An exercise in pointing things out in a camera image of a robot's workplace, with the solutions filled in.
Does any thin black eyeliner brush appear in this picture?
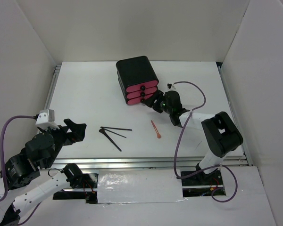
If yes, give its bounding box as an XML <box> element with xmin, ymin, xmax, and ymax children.
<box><xmin>101</xmin><ymin>127</ymin><xmax>127</xmax><ymax>138</ymax></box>

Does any right aluminium side rail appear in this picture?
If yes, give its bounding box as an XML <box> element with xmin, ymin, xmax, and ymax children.
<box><xmin>216</xmin><ymin>62</ymin><xmax>254</xmax><ymax>166</ymax></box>

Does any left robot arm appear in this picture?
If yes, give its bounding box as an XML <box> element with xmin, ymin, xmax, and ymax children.
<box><xmin>0</xmin><ymin>117</ymin><xmax>87</xmax><ymax>226</ymax></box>

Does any white foil-taped cover plate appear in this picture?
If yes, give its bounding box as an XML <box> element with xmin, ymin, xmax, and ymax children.
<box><xmin>97</xmin><ymin>169</ymin><xmax>184</xmax><ymax>204</ymax></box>

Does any pink drawer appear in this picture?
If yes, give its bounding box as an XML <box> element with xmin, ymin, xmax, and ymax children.
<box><xmin>125</xmin><ymin>86</ymin><xmax>158</xmax><ymax>99</ymax></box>
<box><xmin>125</xmin><ymin>80</ymin><xmax>158</xmax><ymax>93</ymax></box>
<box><xmin>125</xmin><ymin>93</ymin><xmax>154</xmax><ymax>105</ymax></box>

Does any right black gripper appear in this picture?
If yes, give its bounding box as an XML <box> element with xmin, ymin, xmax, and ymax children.
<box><xmin>143</xmin><ymin>89</ymin><xmax>173</xmax><ymax>114</ymax></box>

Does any black drawer organizer case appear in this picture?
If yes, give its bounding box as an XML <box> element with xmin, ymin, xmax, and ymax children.
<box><xmin>116</xmin><ymin>56</ymin><xmax>159</xmax><ymax>99</ymax></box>

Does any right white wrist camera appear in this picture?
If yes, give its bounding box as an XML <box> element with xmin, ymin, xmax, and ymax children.
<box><xmin>167</xmin><ymin>83</ymin><xmax>176</xmax><ymax>91</ymax></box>

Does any orange silicone applicator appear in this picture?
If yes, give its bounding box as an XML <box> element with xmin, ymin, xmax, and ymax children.
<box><xmin>151</xmin><ymin>121</ymin><xmax>161</xmax><ymax>139</ymax></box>

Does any left aluminium side rail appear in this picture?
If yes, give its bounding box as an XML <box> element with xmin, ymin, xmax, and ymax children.
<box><xmin>44</xmin><ymin>65</ymin><xmax>61</xmax><ymax>109</ymax></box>

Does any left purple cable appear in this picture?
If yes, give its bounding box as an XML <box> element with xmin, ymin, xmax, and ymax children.
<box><xmin>0</xmin><ymin>115</ymin><xmax>38</xmax><ymax>226</ymax></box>

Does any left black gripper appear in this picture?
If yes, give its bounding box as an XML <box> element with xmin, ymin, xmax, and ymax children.
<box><xmin>41</xmin><ymin>118</ymin><xmax>87</xmax><ymax>168</ymax></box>

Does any pink top drawer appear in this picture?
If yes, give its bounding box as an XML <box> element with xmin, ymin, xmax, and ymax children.
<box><xmin>125</xmin><ymin>80</ymin><xmax>158</xmax><ymax>93</ymax></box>

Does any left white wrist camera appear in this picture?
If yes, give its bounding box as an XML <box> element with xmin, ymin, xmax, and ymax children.
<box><xmin>35</xmin><ymin>109</ymin><xmax>59</xmax><ymax>130</ymax></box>

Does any pink bottom drawer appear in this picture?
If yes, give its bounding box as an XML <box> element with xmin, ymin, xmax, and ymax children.
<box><xmin>125</xmin><ymin>93</ymin><xmax>154</xmax><ymax>105</ymax></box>

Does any aluminium side rail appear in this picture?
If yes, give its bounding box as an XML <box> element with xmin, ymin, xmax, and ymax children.
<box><xmin>216</xmin><ymin>62</ymin><xmax>254</xmax><ymax>166</ymax></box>
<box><xmin>44</xmin><ymin>65</ymin><xmax>61</xmax><ymax>109</ymax></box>

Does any black angled powder brush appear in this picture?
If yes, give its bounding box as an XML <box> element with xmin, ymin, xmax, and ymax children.
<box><xmin>99</xmin><ymin>128</ymin><xmax>122</xmax><ymax>152</ymax></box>

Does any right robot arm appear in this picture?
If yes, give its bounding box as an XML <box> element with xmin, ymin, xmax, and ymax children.
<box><xmin>141</xmin><ymin>90</ymin><xmax>243</xmax><ymax>184</ymax></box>

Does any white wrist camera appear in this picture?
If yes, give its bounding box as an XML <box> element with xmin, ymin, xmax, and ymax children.
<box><xmin>35</xmin><ymin>109</ymin><xmax>59</xmax><ymax>130</ymax></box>
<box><xmin>167</xmin><ymin>83</ymin><xmax>176</xmax><ymax>91</ymax></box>

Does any aluminium front rail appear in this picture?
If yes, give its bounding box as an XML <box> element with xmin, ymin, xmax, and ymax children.
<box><xmin>52</xmin><ymin>156</ymin><xmax>248</xmax><ymax>170</ymax></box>

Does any thin black makeup brush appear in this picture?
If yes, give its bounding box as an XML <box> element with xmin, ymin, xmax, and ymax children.
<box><xmin>100</xmin><ymin>127</ymin><xmax>132</xmax><ymax>131</ymax></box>

